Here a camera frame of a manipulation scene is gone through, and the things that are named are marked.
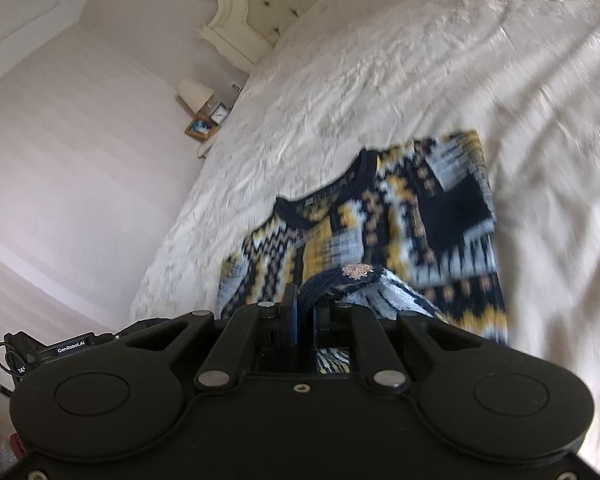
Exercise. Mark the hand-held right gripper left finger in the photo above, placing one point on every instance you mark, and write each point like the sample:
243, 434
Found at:
291, 317

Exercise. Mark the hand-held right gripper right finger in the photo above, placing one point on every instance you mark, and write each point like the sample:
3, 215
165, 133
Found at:
321, 327

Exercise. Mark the patterned knit sweater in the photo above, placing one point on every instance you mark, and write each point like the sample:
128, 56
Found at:
380, 220

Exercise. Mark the person's left forearm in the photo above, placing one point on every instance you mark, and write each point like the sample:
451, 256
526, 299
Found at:
0, 457

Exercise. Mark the white nightstand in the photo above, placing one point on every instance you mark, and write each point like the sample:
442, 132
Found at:
207, 147

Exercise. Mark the cream table lamp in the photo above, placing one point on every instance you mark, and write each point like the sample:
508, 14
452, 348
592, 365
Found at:
195, 94

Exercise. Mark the white embroidered bedspread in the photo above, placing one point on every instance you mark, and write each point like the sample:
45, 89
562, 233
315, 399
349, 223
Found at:
380, 70

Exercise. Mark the cream tufted headboard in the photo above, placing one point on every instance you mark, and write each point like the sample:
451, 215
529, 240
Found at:
260, 0

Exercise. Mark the wooden picture frame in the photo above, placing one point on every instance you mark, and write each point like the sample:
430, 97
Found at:
201, 128

